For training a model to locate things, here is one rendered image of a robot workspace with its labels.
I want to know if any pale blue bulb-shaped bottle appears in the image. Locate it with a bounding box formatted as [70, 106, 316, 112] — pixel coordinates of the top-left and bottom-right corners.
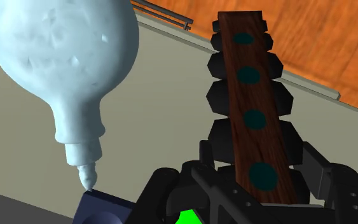
[0, 0, 140, 192]

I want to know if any wooden board with black discs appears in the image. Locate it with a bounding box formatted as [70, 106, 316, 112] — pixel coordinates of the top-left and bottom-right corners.
[205, 10, 311, 206]

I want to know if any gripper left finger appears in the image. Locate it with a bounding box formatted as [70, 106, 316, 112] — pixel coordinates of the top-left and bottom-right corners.
[132, 140, 279, 224]

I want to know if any bright green object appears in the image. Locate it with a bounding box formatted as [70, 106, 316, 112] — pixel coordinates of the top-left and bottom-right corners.
[174, 209, 203, 224]

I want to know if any dark blue box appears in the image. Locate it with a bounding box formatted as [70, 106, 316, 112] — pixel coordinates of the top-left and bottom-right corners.
[72, 189, 136, 224]

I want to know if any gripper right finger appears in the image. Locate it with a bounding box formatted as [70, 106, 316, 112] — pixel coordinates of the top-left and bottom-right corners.
[296, 141, 358, 224]

